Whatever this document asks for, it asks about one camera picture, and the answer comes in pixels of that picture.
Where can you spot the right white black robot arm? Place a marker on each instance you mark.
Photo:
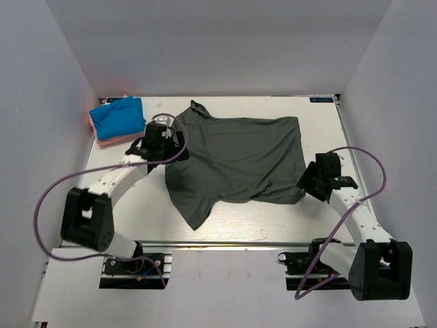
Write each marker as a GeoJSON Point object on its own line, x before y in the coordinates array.
{"type": "Point", "coordinates": [376, 266]}

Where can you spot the white front cover board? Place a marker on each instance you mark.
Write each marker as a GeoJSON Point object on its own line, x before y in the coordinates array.
{"type": "Point", "coordinates": [208, 289]}

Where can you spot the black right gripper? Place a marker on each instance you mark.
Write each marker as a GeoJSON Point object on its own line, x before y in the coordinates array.
{"type": "Point", "coordinates": [305, 182]}

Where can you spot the blue logo sticker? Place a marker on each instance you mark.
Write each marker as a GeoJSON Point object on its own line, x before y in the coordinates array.
{"type": "Point", "coordinates": [321, 100]}

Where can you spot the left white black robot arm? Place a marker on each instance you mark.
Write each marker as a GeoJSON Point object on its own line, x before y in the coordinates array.
{"type": "Point", "coordinates": [88, 213]}

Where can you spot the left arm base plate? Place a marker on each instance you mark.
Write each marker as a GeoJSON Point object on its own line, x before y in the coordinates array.
{"type": "Point", "coordinates": [137, 275]}

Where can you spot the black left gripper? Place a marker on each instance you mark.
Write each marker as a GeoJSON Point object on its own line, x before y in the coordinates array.
{"type": "Point", "coordinates": [170, 140]}

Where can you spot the dark grey t-shirt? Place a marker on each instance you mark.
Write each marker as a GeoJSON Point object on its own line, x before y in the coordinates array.
{"type": "Point", "coordinates": [235, 160]}

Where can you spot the folded blue t-shirt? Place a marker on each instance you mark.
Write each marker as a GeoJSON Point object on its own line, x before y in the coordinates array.
{"type": "Point", "coordinates": [117, 118]}

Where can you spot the aluminium table frame rail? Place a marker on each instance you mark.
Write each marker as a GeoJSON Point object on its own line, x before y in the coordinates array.
{"type": "Point", "coordinates": [355, 153]}

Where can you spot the folded pink t-shirt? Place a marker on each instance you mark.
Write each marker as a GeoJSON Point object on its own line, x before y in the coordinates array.
{"type": "Point", "coordinates": [112, 138]}

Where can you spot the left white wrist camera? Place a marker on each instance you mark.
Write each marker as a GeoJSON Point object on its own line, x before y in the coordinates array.
{"type": "Point", "coordinates": [163, 119]}

